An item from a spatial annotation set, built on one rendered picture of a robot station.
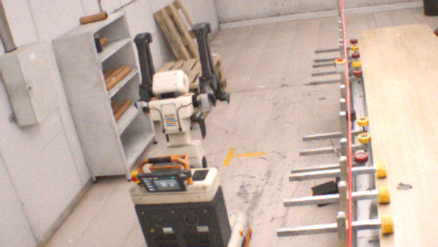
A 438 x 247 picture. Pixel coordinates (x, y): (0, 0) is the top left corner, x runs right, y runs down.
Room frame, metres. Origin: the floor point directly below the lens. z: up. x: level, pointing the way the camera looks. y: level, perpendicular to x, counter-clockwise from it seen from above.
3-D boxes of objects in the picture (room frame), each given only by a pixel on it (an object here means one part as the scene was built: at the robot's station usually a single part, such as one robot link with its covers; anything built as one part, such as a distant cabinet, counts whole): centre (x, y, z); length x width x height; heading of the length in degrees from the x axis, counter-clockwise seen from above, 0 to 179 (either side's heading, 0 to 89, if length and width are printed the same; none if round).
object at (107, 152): (5.24, 1.09, 0.78); 0.90 x 0.45 x 1.55; 164
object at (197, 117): (3.39, 0.26, 0.99); 0.28 x 0.16 x 0.22; 73
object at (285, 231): (1.89, -0.38, 0.95); 0.50 x 0.04 x 0.04; 74
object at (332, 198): (2.13, -0.45, 0.95); 0.50 x 0.04 x 0.04; 74
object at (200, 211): (3.03, 0.37, 0.59); 0.55 x 0.34 x 0.83; 73
